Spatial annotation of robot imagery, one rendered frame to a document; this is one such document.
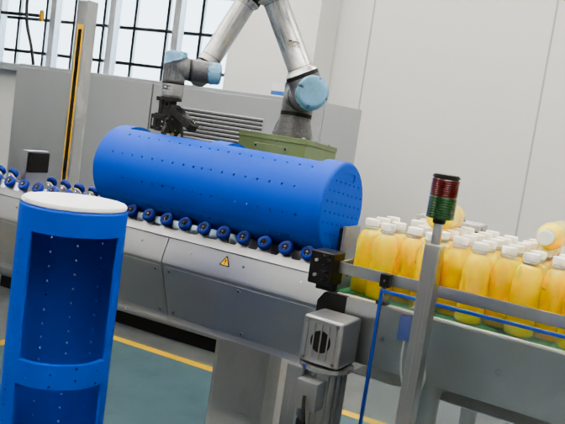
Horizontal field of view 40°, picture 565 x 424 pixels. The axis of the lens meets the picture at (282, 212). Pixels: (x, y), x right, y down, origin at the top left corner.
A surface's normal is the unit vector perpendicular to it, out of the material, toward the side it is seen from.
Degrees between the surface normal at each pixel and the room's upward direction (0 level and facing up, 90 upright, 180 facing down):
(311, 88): 93
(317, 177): 50
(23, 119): 90
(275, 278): 70
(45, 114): 90
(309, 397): 90
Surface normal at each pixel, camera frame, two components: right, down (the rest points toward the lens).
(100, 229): 0.68, 0.18
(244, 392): -0.46, 0.04
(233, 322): -0.53, 0.36
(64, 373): 0.38, 0.16
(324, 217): 0.85, 0.18
